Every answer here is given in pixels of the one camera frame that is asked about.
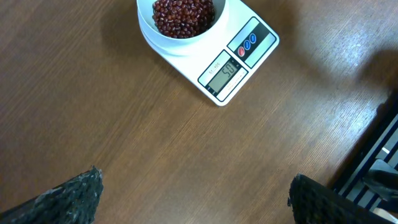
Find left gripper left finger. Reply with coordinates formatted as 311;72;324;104
1;167;103;224

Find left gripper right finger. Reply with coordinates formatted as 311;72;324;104
287;174;392;224

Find white round bowl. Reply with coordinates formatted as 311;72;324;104
136;0;230;50

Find red beans in bowl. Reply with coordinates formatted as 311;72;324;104
152;0;215;39

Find white digital kitchen scale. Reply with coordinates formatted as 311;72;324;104
144;0;280;106

